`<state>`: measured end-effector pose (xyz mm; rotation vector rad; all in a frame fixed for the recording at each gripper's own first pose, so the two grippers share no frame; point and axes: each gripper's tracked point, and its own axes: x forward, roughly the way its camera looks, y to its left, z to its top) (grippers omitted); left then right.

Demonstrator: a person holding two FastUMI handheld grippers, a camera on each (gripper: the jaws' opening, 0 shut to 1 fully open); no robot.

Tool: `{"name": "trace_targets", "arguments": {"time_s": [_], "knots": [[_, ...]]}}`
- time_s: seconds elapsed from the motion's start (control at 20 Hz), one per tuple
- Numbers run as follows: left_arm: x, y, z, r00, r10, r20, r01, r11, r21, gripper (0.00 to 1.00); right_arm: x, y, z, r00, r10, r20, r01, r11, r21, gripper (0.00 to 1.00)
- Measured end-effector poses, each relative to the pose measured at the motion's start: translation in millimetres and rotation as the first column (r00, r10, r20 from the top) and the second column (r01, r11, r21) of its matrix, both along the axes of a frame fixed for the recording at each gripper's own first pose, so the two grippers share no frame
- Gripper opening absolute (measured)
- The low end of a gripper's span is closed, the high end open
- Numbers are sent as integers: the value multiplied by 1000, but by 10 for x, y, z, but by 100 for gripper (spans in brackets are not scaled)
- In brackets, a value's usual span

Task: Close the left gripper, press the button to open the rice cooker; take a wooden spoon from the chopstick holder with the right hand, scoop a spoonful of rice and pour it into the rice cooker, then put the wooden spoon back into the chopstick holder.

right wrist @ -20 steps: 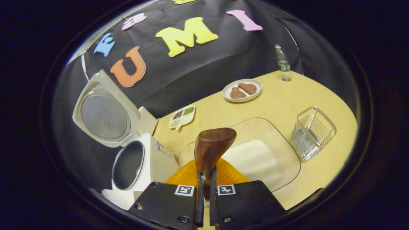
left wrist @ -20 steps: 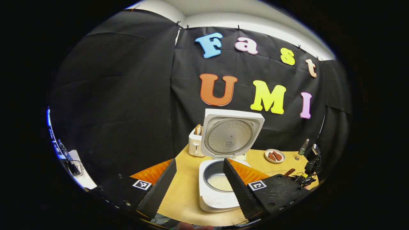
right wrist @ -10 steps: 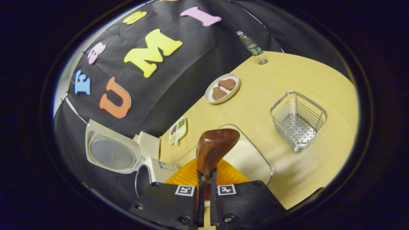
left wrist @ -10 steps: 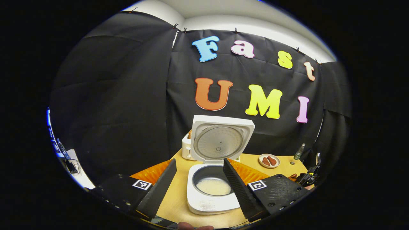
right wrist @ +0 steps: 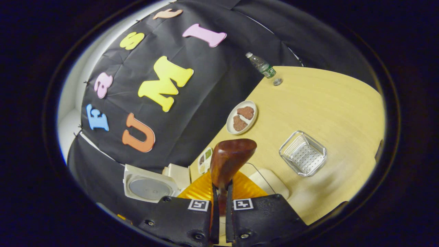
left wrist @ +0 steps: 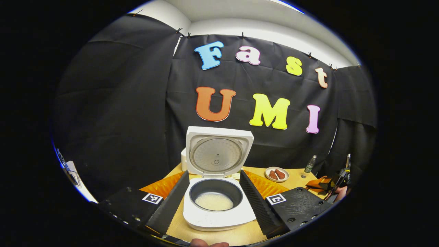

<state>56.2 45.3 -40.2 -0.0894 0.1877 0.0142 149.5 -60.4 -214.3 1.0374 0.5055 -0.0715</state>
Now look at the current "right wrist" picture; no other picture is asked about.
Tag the clear chopstick holder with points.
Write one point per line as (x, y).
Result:
(303, 154)

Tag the small bottle cap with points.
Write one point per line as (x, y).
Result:
(277, 81)

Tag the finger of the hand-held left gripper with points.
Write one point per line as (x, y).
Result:
(120, 217)

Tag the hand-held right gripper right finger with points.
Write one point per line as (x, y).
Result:
(264, 219)

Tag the clear bottle with green label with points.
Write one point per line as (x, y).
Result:
(263, 66)

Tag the white divided condiment tray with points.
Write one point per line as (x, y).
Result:
(205, 160)

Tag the brown meat piece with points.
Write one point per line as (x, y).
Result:
(239, 124)
(245, 112)

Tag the white rice cooker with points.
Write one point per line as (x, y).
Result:
(149, 188)

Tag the white toaster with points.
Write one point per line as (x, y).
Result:
(180, 175)

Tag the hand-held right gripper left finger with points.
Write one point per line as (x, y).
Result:
(178, 219)

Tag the wooden spoon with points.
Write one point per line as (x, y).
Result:
(228, 157)

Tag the white plate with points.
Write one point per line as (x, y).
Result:
(253, 123)

